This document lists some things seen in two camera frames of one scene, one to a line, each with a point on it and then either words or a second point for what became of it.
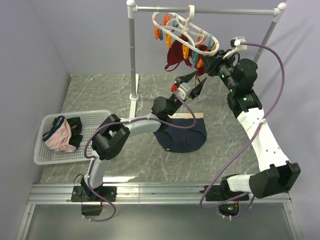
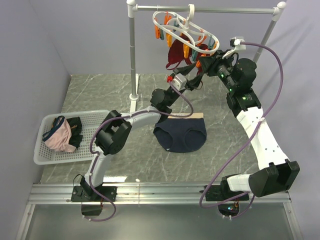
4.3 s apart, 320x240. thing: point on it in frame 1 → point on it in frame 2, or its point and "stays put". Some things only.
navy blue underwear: [177, 139] stays put
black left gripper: [196, 91] → [194, 83]
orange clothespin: [200, 63] stays put
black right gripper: [211, 63] stays put
